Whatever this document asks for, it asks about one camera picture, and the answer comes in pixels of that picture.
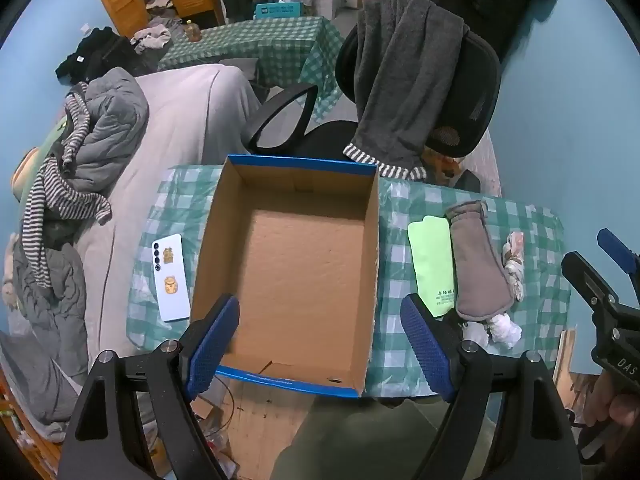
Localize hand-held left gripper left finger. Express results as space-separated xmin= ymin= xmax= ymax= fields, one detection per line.
xmin=59 ymin=294 xmax=241 ymax=480

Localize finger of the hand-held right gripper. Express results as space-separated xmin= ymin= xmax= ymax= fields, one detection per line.
xmin=561 ymin=251 xmax=640 ymax=331
xmin=597 ymin=228 xmax=640 ymax=276

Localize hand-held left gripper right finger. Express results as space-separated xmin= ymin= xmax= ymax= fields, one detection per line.
xmin=400 ymin=294 xmax=583 ymax=480

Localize knotted floral cloth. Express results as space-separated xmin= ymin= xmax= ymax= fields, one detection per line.
xmin=501 ymin=230 xmax=526 ymax=303

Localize brown grey sock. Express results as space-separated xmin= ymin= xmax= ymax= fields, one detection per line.
xmin=445 ymin=200 xmax=516 ymax=322

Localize cardboard box with blue rim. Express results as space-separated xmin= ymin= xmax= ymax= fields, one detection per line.
xmin=190 ymin=155 xmax=380 ymax=399

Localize person's right hand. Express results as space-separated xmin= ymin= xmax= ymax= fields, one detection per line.
xmin=584 ymin=377 xmax=640 ymax=428

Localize grey white rolled sock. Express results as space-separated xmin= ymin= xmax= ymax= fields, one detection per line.
xmin=460 ymin=320 xmax=490 ymax=348

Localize wooden board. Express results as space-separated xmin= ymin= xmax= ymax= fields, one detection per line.
xmin=552 ymin=327 xmax=578 ymax=396

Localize white smartphone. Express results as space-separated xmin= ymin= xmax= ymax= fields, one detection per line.
xmin=151 ymin=233 xmax=191 ymax=322

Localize light green flat pouch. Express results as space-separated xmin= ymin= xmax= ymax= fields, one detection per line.
xmin=407 ymin=215 xmax=458 ymax=319

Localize green checked tablecloth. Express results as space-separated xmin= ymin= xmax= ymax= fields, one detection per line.
xmin=126 ymin=165 xmax=571 ymax=401

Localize person's olive trousers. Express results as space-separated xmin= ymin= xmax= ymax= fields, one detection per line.
xmin=270 ymin=400 xmax=451 ymax=480

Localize grey quilted jacket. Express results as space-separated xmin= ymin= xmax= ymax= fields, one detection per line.
xmin=60 ymin=66 xmax=150 ymax=221
xmin=0 ymin=245 xmax=91 ymax=441

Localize orange plush toy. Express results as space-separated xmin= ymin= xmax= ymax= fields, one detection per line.
xmin=425 ymin=147 xmax=463 ymax=178

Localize black office chair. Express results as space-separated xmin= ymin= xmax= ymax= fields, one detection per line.
xmin=243 ymin=22 xmax=502 ymax=196

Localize grey white striped garment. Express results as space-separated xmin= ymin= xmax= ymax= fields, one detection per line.
xmin=20 ymin=92 xmax=112 ymax=288

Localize bed with grey sheet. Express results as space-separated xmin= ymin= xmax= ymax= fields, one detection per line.
xmin=75 ymin=64 xmax=261 ymax=361

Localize green and orange plush pillow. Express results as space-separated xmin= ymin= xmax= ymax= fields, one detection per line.
xmin=12 ymin=120 xmax=68 ymax=201

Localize grey fleece garment striped cuffs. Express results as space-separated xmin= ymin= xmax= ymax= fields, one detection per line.
xmin=342 ymin=0 xmax=470 ymax=181

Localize table with green checked cloth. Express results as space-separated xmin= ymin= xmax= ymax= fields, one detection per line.
xmin=157 ymin=16 xmax=346 ymax=121

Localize pile of grey clothes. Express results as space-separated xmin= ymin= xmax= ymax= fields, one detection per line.
xmin=131 ymin=22 xmax=173 ymax=53

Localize pile of black clothes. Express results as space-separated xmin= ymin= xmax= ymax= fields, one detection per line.
xmin=55 ymin=26 xmax=138 ymax=83

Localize blue storage box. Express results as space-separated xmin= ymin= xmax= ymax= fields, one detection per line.
xmin=255 ymin=1 xmax=303 ymax=20

